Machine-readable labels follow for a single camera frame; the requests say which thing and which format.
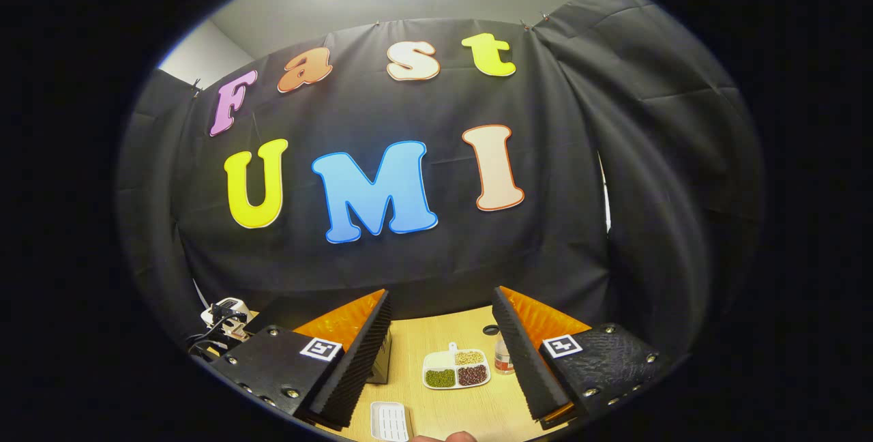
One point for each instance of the white toaster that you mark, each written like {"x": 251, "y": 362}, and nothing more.
{"x": 206, "y": 318}

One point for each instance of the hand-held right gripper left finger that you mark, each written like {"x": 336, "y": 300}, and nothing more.
{"x": 354, "y": 367}

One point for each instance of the black electric oven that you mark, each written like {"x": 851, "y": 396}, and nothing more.
{"x": 380, "y": 363}

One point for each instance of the clear plastic bottle red label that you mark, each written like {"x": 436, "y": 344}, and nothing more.
{"x": 503, "y": 359}

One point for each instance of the white ribbed plate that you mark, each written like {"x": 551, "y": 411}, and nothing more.
{"x": 390, "y": 421}

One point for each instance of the black backdrop cloth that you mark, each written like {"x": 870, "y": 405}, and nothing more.
{"x": 409, "y": 258}

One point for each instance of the white divided bean tray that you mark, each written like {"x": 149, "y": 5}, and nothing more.
{"x": 457, "y": 370}

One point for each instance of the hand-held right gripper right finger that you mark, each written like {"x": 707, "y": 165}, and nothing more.
{"x": 525, "y": 360}

